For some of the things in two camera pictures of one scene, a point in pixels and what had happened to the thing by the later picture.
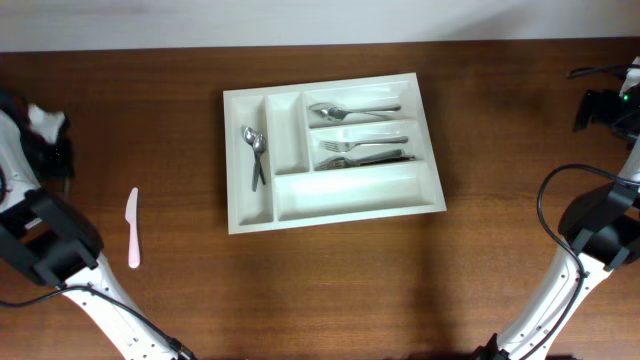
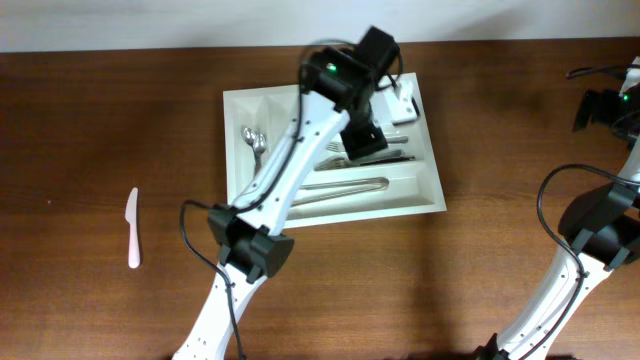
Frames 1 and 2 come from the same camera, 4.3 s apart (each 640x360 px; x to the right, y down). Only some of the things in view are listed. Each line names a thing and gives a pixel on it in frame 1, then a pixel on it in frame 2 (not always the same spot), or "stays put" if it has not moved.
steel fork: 347,146 stays put
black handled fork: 377,158 stays put
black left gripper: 55,157 → 364,143
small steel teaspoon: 249,133 stays put
